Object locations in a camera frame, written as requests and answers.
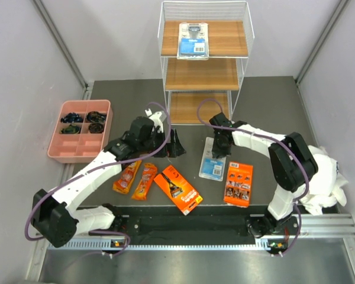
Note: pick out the blue razor blister pack two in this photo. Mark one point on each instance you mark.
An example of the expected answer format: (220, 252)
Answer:
(211, 168)

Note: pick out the blue razor blister pack one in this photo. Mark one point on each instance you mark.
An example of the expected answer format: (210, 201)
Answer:
(193, 41)

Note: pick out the dark coiled item tray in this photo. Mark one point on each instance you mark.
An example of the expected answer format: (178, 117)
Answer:
(96, 128)
(96, 117)

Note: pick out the green black item in tray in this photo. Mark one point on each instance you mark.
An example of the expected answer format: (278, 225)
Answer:
(71, 129)

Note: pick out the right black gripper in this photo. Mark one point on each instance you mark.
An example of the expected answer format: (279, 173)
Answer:
(218, 152)

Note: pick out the white crumpled cloth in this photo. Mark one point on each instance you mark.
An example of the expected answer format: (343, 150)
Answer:
(326, 186)

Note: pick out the orange Gillette razor box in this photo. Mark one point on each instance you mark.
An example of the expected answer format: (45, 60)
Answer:
(184, 196)

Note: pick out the orange razor pouch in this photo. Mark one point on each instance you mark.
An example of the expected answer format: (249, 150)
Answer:
(123, 185)
(143, 187)

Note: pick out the white wire wooden shelf rack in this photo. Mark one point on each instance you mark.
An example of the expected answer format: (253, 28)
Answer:
(205, 87)

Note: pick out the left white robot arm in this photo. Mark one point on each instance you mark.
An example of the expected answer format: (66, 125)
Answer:
(56, 214)

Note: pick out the pink divided plastic tray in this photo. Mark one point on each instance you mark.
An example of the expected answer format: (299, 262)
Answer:
(83, 147)

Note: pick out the blue black item in tray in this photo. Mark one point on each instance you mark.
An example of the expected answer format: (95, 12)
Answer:
(72, 117)

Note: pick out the dark coiled item upper tray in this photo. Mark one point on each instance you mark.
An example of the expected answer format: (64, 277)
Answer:
(96, 117)

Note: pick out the orange cartridge box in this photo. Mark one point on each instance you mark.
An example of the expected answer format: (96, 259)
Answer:
(238, 184)

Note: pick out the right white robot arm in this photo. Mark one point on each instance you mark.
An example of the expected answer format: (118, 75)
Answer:
(291, 160)

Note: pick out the dark coiled item lower tray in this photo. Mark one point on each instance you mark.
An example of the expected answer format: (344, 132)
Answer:
(96, 128)

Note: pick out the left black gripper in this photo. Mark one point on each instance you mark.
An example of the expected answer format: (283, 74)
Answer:
(175, 148)

